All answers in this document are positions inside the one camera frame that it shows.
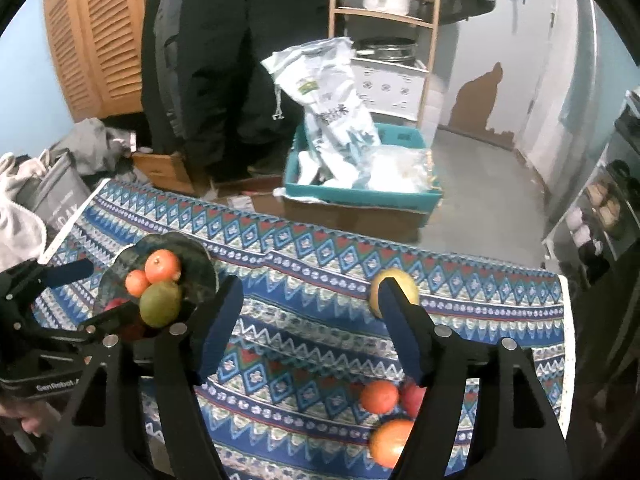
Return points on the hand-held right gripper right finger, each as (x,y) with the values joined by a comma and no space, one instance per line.
(400,330)

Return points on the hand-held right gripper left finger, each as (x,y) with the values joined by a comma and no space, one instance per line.
(220,330)

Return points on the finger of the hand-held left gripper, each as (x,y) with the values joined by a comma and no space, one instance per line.
(70,271)
(110,317)

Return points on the red apple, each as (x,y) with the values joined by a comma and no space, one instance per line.
(411,400)
(117,304)

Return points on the small tangerine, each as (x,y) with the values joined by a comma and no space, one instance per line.
(380,396)
(136,283)

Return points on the yellow green apple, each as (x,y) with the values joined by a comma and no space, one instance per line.
(407,287)
(160,304)

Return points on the dark green glass plate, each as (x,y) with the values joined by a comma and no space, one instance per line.
(200,270)

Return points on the large orange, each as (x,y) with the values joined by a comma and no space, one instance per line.
(161,266)
(390,442)

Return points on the person's left hand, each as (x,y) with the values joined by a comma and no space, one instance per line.
(30,415)

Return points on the white towel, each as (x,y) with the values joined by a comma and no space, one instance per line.
(17,220)

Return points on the grey printed laundry bag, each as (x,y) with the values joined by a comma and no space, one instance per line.
(57,195)

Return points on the blue patterned tablecloth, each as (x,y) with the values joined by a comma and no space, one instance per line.
(310,300)

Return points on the brown cardboard box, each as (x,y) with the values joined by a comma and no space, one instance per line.
(350,220)

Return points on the grey clothing pile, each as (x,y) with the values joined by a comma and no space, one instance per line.
(90,142)

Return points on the wooden crate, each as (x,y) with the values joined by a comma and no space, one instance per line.
(162,172)

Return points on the teal plastic basket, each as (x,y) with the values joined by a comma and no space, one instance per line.
(360,199)

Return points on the clear plastic bag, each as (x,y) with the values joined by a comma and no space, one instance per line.
(395,170)

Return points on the shoe rack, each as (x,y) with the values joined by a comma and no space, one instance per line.
(565,230)

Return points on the wooden louvered closet door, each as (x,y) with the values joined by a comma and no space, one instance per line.
(95,35)

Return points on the grey jacket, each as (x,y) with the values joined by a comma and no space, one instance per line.
(167,50)

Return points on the group of shoes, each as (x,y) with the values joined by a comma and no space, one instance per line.
(607,205)

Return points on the white patterned plastic basket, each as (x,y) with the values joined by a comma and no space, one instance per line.
(390,87)

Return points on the white printed rice bag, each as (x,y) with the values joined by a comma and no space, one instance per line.
(325,95)

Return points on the black hooded jacket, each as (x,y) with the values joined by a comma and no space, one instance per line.
(250,60)

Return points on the wooden shelf rack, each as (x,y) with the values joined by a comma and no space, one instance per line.
(431,60)

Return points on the steel pot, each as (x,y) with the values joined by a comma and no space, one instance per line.
(385,51)

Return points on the white door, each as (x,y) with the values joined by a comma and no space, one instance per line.
(545,60)

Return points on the olive hanging bag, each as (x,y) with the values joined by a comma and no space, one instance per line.
(460,2)

